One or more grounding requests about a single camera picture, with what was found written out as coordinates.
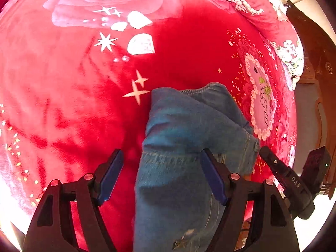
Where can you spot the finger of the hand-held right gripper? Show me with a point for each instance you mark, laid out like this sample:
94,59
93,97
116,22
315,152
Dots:
271,160

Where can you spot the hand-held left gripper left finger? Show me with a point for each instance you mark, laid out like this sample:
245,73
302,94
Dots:
113,178

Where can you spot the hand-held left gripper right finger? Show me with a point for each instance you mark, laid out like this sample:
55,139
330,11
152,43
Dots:
214,179

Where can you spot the blue denim pants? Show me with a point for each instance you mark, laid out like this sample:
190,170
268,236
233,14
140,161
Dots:
178,136

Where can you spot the red floral blanket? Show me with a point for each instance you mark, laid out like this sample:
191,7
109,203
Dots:
78,84

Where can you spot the dark carved wooden furniture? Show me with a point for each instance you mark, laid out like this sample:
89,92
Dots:
315,57

